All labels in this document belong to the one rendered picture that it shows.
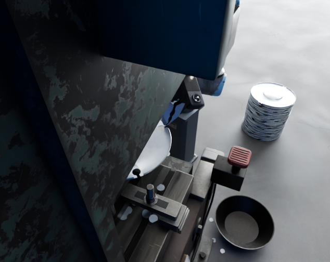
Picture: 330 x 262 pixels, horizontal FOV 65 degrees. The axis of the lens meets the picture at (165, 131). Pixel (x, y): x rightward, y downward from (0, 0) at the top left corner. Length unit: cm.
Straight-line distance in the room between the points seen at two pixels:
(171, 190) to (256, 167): 112
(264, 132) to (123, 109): 167
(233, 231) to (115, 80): 130
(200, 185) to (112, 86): 60
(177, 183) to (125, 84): 49
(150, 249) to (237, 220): 94
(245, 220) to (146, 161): 95
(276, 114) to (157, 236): 135
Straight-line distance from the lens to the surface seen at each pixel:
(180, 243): 75
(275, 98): 186
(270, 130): 193
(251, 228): 153
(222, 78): 127
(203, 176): 85
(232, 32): 24
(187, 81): 68
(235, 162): 75
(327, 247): 164
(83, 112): 24
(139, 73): 32
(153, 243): 66
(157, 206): 65
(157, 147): 73
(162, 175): 76
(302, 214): 168
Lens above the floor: 131
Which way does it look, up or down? 43 degrees down
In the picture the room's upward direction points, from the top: straight up
